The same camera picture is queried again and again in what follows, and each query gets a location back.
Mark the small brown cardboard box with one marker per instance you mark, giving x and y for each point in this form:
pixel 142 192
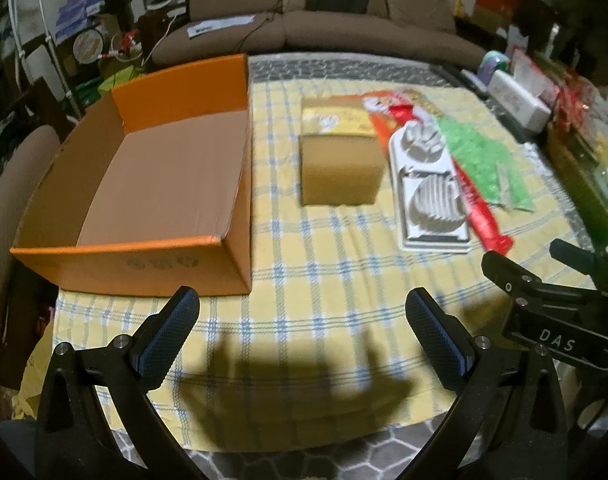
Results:
pixel 341 170

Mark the white tissue box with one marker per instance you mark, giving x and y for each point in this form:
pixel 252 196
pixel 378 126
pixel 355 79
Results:
pixel 514 97

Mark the green bag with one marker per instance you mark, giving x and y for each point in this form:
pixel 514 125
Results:
pixel 121 77

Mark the white egg slicer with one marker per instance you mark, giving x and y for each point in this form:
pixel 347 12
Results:
pixel 434 215

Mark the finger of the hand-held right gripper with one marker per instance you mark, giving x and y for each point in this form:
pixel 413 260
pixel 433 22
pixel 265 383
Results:
pixel 509 275
pixel 576 257

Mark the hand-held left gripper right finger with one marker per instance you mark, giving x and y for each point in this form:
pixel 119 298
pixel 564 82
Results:
pixel 439 340

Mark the brown sofa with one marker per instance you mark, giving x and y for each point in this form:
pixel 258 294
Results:
pixel 359 35

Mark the long red packet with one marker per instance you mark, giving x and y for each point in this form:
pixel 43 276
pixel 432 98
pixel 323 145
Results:
pixel 489 230

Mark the pastel round container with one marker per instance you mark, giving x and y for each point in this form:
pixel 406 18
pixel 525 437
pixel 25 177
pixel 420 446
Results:
pixel 493 66

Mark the orange cardboard box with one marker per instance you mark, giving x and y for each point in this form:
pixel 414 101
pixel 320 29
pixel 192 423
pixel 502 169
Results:
pixel 173 175

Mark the white pipe rack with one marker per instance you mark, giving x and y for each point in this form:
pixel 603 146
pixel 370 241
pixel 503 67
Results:
pixel 48 39

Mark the orange snack bag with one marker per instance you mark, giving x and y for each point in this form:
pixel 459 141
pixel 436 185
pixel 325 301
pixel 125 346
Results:
pixel 384 130

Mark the red and orange box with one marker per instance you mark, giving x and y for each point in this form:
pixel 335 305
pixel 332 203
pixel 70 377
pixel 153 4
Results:
pixel 494 2

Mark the green textured cloth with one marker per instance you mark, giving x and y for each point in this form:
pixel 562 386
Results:
pixel 469 155

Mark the white paper sheet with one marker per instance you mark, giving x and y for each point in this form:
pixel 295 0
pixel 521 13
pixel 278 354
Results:
pixel 218 26

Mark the brown padded chair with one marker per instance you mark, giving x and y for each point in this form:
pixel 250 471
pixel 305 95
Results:
pixel 13 185

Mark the yellow checked tablecloth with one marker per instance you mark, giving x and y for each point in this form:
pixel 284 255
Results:
pixel 309 260

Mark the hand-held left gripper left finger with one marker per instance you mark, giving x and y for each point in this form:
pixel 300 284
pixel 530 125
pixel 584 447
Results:
pixel 166 332

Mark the purple packet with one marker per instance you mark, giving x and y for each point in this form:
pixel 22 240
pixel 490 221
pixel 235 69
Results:
pixel 78 12

